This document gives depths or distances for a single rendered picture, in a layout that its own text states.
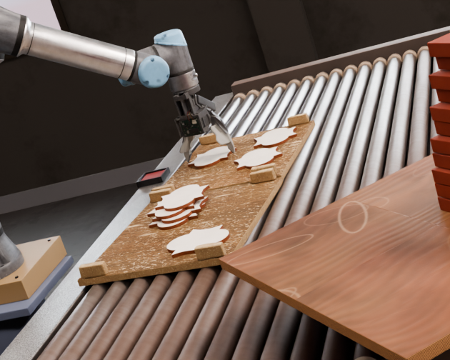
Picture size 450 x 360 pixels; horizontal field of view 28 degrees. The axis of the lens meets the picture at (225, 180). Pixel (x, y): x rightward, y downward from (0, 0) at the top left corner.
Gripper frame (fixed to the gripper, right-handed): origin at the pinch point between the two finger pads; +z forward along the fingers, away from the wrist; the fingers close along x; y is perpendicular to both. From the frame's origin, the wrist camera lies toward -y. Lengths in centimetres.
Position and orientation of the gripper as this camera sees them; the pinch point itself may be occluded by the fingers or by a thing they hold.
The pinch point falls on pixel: (211, 156)
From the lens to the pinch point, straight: 240.6
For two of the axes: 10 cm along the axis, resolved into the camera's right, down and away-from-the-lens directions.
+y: -3.3, 3.8, -8.6
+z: 3.0, 9.1, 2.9
